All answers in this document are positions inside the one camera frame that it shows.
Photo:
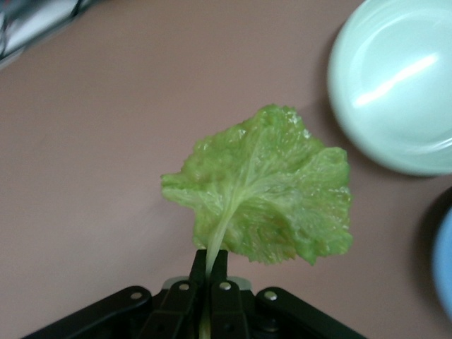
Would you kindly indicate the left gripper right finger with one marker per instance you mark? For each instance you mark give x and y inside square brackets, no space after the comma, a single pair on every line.
[229,310]

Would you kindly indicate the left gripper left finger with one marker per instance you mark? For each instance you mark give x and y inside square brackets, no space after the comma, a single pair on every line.
[176,310]

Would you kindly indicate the green lettuce leaf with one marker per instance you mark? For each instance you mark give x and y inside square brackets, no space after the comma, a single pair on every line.
[268,197]

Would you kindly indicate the brown table cover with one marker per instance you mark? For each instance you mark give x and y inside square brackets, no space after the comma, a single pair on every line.
[88,176]

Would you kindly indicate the blue round plate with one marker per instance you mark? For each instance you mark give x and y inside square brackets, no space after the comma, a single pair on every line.
[445,261]

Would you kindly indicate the light green round plate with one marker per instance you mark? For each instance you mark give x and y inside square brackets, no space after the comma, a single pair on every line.
[395,88]

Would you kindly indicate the white table edge strip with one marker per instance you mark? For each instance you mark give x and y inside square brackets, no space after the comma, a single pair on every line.
[35,30]

